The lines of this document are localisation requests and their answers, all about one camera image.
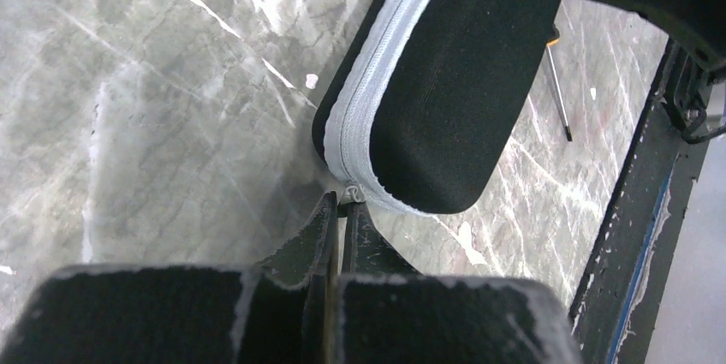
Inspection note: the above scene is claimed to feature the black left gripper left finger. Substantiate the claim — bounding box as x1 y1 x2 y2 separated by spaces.
258 192 338 288

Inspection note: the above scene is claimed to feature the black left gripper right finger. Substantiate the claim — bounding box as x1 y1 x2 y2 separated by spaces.
340 202 420 275

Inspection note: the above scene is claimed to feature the black umbrella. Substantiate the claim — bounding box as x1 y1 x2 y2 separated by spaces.
312 0 561 216

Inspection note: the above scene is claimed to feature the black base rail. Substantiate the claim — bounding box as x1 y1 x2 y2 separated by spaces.
568 40 713 363

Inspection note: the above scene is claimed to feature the yellow black screwdriver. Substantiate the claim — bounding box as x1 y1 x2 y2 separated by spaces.
546 23 573 142

